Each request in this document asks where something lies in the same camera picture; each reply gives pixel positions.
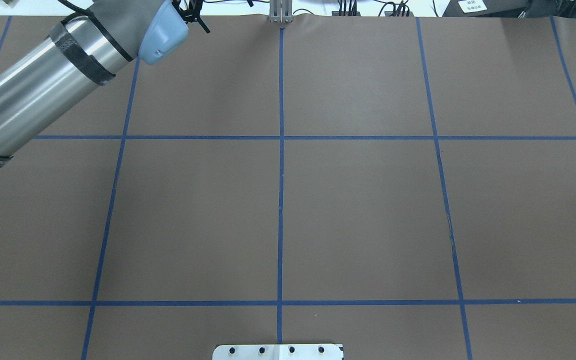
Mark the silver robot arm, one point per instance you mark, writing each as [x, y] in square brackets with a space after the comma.
[81, 53]

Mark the black box with label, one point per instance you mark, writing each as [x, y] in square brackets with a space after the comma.
[485, 8]

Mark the aluminium frame post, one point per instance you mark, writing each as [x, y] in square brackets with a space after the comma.
[281, 11]

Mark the white pedestal column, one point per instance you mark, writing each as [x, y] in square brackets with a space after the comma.
[295, 351]

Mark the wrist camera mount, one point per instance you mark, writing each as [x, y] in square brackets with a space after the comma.
[190, 12]

